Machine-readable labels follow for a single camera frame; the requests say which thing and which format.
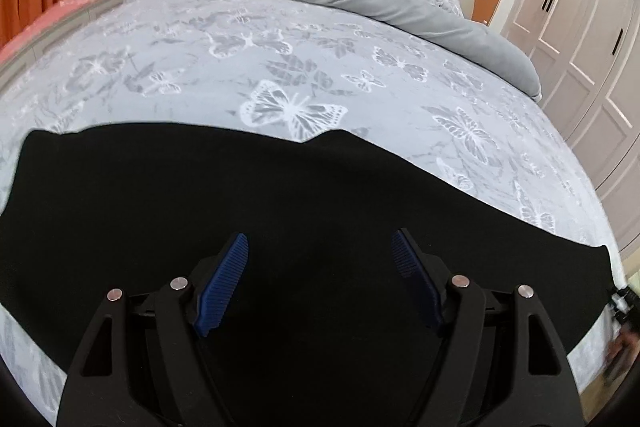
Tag butterfly print bed sheet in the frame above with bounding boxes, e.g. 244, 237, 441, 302
0, 0, 626, 427

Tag white drawer cabinet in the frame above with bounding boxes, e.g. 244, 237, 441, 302
0, 0, 126, 80

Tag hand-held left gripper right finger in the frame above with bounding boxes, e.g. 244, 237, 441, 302
391, 228, 586, 427

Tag white wardrobe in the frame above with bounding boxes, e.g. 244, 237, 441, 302
500, 0, 640, 253

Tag pink cloth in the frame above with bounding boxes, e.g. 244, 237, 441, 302
0, 0, 126, 62

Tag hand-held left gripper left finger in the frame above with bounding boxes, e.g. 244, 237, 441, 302
56, 232, 251, 427

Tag black pants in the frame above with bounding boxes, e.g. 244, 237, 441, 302
0, 124, 616, 427

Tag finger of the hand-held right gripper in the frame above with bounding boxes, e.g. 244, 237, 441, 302
608, 285, 635, 323

